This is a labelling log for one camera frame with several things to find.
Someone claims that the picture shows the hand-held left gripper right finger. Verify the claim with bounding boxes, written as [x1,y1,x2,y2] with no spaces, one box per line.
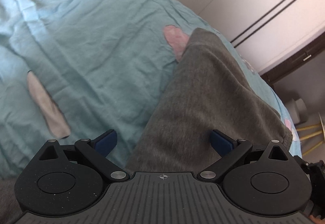
[197,130,290,182]

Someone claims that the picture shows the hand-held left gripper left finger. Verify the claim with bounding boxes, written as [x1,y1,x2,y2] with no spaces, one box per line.
[38,130,130,182]

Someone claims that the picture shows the grey pants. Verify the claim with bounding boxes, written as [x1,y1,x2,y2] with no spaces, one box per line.
[0,27,293,224]

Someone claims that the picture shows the white trash bin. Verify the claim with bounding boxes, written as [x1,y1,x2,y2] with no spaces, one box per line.
[286,98,309,123]

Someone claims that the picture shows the light blue printed bedsheet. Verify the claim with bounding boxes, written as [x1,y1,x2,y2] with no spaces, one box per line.
[0,0,303,180]

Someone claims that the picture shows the dark wooden door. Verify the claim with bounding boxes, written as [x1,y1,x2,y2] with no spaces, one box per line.
[261,36,325,85]

